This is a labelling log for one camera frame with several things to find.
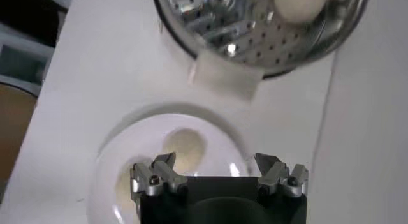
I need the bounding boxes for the stainless steel steamer basket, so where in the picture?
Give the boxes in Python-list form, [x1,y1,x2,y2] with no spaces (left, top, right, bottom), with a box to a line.
[151,0,372,80]

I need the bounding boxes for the white oval plate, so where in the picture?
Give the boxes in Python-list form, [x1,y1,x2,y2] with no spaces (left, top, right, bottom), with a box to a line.
[85,112,253,224]

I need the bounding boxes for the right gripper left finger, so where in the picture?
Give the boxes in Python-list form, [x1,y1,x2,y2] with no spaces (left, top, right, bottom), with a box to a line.
[129,151,189,204]

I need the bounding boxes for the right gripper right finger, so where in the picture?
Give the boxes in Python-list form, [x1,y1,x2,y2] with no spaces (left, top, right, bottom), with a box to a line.
[254,152,309,199]

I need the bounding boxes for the white steamed baozi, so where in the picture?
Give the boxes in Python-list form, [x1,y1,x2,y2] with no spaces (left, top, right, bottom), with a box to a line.
[273,0,328,24]
[162,128,207,177]

